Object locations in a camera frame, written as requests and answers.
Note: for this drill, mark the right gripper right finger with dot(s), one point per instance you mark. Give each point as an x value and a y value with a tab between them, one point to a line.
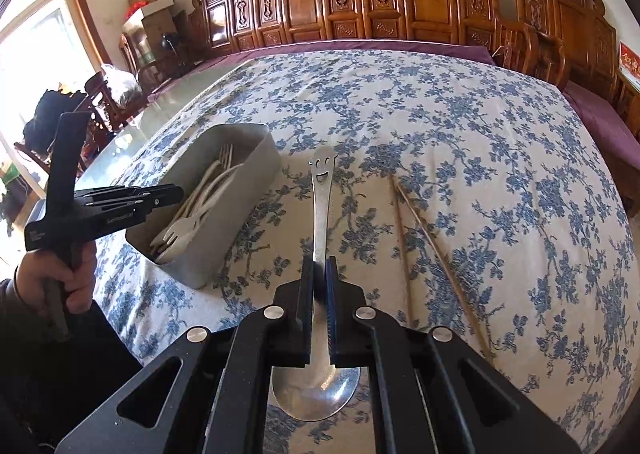
431	392

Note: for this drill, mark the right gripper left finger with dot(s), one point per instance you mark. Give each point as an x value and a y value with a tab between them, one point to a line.
207	392

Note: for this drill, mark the large white rice spoon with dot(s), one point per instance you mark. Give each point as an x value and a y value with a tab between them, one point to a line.
158	253

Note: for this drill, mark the metal smiley spoon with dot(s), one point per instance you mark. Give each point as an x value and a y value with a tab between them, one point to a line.
317	390

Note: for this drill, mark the brown wooden chopstick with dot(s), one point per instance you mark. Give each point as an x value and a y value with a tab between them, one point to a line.
454	283
402	251

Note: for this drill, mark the metal fork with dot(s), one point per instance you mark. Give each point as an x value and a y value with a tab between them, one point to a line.
224	162

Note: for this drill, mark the person's left hand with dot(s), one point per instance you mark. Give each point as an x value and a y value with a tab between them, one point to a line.
78	281

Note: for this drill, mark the black bag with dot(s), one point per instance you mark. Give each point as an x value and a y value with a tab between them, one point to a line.
40	131

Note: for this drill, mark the wooden dining chair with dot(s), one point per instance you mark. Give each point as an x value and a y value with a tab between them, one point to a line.
117	114

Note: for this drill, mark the grey metal tray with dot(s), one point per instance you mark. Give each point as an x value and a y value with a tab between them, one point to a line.
194	259

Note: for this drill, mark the blue floral tablecloth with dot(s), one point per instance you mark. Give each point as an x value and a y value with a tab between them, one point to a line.
499	166

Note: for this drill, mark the black desk lamp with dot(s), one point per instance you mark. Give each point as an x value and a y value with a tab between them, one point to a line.
181	63

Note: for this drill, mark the stacked cardboard boxes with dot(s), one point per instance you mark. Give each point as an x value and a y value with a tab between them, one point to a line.
144	28

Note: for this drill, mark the red greeting card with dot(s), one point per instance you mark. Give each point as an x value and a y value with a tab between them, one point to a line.
629	62

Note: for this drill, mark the long carved wooden sofa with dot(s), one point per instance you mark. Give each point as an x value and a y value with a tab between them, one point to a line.
223	27

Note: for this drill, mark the carved wooden armchair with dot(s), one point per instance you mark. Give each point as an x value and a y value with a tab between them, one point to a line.
606	99

